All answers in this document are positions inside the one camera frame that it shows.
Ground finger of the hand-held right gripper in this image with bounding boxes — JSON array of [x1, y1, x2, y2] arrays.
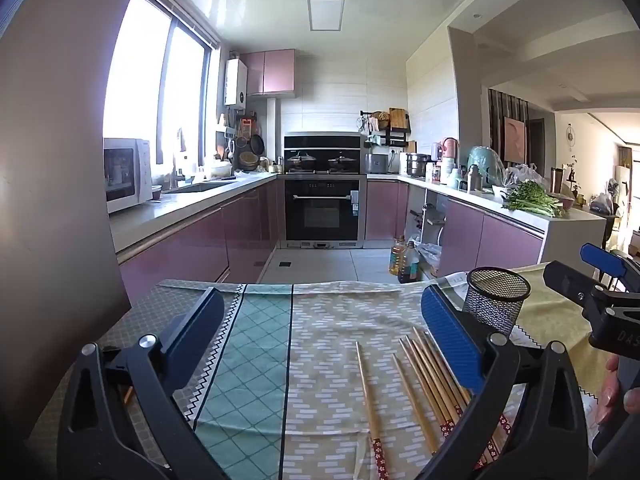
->
[[542, 259, 640, 322], [579, 241, 640, 291]]

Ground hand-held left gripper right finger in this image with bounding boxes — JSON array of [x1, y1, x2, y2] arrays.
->
[[420, 284, 591, 480]]

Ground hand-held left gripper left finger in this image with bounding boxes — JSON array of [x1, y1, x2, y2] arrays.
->
[[56, 286, 226, 480]]

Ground black mesh cup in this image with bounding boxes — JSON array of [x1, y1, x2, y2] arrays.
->
[[461, 266, 532, 343]]

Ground bunch of wooden chopsticks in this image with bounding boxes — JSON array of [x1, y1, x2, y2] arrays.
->
[[355, 327, 516, 480]]

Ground person's right hand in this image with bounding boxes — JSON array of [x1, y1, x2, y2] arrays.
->
[[594, 354, 626, 427]]

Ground yellow mat with grey border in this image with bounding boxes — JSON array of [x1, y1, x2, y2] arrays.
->
[[435, 262, 613, 403]]

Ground dark oil bottle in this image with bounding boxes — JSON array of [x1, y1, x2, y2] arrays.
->
[[400, 241, 421, 283]]

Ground pink base cabinets with sink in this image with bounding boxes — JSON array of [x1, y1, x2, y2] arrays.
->
[[109, 172, 282, 306]]

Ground bunch of green vegetables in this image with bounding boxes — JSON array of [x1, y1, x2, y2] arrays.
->
[[501, 180, 566, 218]]

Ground yellow oil bottle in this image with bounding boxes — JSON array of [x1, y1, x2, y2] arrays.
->
[[389, 237, 407, 277]]

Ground pink base cabinets peninsula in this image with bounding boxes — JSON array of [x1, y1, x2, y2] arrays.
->
[[365, 174, 608, 279]]

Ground clear plastic bag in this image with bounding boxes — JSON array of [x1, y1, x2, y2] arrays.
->
[[505, 162, 546, 188]]

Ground patterned green beige tablecloth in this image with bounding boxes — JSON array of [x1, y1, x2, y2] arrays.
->
[[27, 279, 506, 480]]

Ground mint green air fryer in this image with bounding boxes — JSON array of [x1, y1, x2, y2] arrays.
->
[[467, 146, 501, 186]]

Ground white microwave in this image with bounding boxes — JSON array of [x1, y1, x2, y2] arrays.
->
[[103, 137, 153, 215]]

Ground black integrated stove oven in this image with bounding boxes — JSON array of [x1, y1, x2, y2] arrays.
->
[[277, 131, 368, 250]]

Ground steel stockpot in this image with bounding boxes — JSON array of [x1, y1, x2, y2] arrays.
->
[[406, 152, 431, 178]]

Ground grey countertop appliance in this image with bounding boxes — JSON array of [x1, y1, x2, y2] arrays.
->
[[365, 152, 392, 175]]

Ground grey refrigerator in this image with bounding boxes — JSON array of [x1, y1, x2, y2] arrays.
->
[[0, 0, 151, 341]]

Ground white water heater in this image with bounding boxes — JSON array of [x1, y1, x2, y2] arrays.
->
[[224, 57, 249, 107]]

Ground kitchen window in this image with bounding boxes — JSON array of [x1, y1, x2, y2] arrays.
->
[[102, 0, 221, 166]]

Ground square ceiling light panel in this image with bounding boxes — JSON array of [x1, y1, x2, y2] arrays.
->
[[306, 0, 346, 32]]

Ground pink wall painting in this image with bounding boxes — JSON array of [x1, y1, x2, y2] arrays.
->
[[502, 116, 527, 163]]

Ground black wall shelf rack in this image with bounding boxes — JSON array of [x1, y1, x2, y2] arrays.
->
[[360, 107, 412, 148]]

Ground pink wall cabinet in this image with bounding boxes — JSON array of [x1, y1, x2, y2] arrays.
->
[[239, 49, 297, 97]]

